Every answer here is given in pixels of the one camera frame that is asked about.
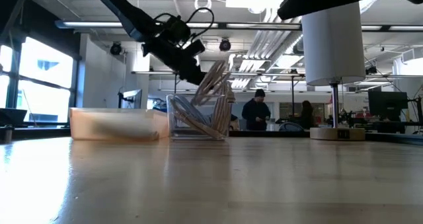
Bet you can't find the clear plastic bin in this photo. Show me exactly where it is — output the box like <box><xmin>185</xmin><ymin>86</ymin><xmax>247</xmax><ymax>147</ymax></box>
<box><xmin>166</xmin><ymin>93</ymin><xmax>232</xmax><ymax>141</ymax></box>

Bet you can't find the black computer monitor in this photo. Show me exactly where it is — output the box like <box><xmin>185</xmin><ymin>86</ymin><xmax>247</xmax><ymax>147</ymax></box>
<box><xmin>367</xmin><ymin>91</ymin><xmax>409</xmax><ymax>117</ymax></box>

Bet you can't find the person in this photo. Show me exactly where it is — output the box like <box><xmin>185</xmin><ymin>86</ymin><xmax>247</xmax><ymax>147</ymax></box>
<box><xmin>241</xmin><ymin>89</ymin><xmax>272</xmax><ymax>131</ymax></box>
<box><xmin>298</xmin><ymin>100</ymin><xmax>317</xmax><ymax>131</ymax></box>

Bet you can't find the light blue cable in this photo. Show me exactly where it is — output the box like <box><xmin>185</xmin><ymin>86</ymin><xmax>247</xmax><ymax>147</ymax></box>
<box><xmin>176</xmin><ymin>95</ymin><xmax>214</xmax><ymax>126</ymax></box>

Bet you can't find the white hanging cable ring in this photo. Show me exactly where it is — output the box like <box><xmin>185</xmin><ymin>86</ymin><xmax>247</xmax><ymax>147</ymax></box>
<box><xmin>194</xmin><ymin>0</ymin><xmax>213</xmax><ymax>13</ymax></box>

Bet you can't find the dark laptop screen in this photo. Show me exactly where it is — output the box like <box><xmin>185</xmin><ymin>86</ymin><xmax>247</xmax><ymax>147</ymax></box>
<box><xmin>0</xmin><ymin>107</ymin><xmax>30</xmax><ymax>131</ymax></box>

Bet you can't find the white shade wooden table lamp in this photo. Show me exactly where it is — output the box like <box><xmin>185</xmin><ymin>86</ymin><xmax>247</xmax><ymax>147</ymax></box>
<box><xmin>301</xmin><ymin>1</ymin><xmax>367</xmax><ymax>141</ymax></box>

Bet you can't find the beige cable bundle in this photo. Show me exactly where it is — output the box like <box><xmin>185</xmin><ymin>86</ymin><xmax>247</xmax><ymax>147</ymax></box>
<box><xmin>170</xmin><ymin>98</ymin><xmax>225</xmax><ymax>141</ymax></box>

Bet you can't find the long ceiling light strip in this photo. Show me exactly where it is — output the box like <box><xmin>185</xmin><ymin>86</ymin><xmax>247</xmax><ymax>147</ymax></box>
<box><xmin>56</xmin><ymin>20</ymin><xmax>302</xmax><ymax>30</ymax></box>

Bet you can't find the black left wrist camera cable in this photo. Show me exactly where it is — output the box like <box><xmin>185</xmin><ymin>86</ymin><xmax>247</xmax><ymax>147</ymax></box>
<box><xmin>152</xmin><ymin>7</ymin><xmax>215</xmax><ymax>48</ymax></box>

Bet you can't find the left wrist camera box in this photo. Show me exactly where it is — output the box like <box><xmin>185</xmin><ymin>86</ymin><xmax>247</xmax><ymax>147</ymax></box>
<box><xmin>164</xmin><ymin>14</ymin><xmax>192</xmax><ymax>42</ymax></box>

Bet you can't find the orange plastic bin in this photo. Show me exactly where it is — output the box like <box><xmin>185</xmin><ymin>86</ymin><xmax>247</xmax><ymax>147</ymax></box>
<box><xmin>69</xmin><ymin>107</ymin><xmax>170</xmax><ymax>142</ymax></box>

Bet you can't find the black background rig frame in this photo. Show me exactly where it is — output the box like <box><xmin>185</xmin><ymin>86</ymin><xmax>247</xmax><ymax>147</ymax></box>
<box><xmin>131</xmin><ymin>70</ymin><xmax>307</xmax><ymax>96</ymax></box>

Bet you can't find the tilted computer monitor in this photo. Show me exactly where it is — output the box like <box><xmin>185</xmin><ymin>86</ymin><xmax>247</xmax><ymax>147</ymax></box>
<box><xmin>118</xmin><ymin>89</ymin><xmax>143</xmax><ymax>110</ymax></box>

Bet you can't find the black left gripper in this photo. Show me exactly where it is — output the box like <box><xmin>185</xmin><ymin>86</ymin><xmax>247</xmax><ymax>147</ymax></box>
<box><xmin>141</xmin><ymin>36</ymin><xmax>208</xmax><ymax>86</ymax></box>

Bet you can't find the black ceiling spotlight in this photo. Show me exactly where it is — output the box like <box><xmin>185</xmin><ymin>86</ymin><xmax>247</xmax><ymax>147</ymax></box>
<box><xmin>110</xmin><ymin>41</ymin><xmax>125</xmax><ymax>56</ymax></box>
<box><xmin>218</xmin><ymin>38</ymin><xmax>232</xmax><ymax>52</ymax></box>

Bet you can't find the large dark framed window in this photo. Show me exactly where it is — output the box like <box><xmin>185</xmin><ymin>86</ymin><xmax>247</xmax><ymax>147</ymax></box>
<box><xmin>0</xmin><ymin>35</ymin><xmax>82</xmax><ymax>126</ymax></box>

